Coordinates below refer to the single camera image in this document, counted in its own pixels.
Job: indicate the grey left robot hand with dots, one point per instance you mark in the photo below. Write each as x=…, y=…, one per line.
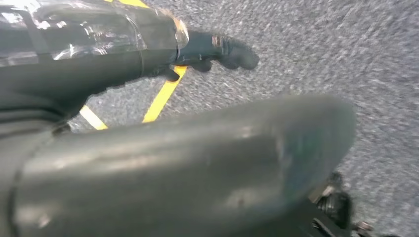
x=163, y=180

